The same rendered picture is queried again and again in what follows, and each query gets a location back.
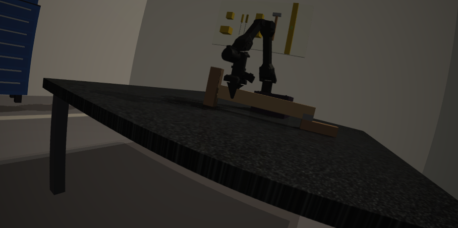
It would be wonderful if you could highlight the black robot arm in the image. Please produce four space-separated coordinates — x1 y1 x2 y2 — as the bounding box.
222 19 277 93

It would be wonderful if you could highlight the long wooden rail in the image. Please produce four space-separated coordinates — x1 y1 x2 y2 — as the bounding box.
217 85 316 119

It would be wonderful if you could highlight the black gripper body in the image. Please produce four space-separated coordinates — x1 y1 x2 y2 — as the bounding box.
224 64 247 85

